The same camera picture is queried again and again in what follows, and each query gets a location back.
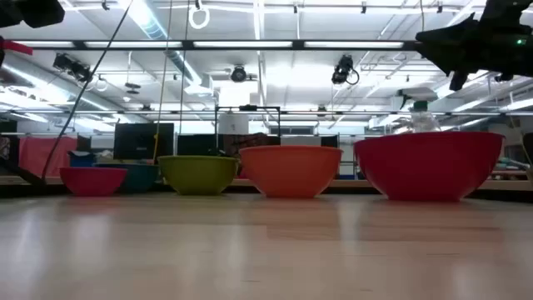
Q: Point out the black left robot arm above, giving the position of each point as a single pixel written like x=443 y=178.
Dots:
x=33 y=11

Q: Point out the small magenta plastic bowl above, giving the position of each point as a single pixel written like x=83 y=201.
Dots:
x=92 y=181

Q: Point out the brown woven bag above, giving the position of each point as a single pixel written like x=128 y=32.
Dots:
x=247 y=141

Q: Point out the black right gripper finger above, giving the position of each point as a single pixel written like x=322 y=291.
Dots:
x=447 y=39
x=458 y=77

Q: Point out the black box-shaped mounted device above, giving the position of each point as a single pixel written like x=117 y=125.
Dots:
x=71 y=66

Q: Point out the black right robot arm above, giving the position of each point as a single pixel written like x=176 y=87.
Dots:
x=510 y=9

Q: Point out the large red plastic bowl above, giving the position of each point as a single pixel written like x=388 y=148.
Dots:
x=429 y=166

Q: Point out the teal plastic bowl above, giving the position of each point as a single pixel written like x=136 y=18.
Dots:
x=139 y=177

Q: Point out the round black ceiling camera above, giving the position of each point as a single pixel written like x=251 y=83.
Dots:
x=238 y=74

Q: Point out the red partition cloth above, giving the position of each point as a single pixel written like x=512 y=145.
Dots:
x=41 y=154

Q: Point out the blue storage box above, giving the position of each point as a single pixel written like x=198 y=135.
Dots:
x=81 y=159

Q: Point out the black frame beam with lights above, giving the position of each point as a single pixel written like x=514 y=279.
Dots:
x=187 y=44

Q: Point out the clear spray bottle green cap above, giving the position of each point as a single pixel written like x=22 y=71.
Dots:
x=422 y=118

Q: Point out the black metal stand frame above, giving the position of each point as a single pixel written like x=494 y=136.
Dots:
x=247 y=109

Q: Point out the green plastic bowl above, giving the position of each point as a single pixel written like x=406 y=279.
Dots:
x=197 y=175

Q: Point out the white cylinder container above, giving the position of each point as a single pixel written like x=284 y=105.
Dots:
x=233 y=123

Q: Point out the orange plastic bowl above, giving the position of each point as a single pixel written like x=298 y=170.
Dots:
x=290 y=171

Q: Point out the small black monitor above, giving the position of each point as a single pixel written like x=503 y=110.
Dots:
x=195 y=145

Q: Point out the large black monitor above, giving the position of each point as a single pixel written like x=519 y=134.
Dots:
x=143 y=141

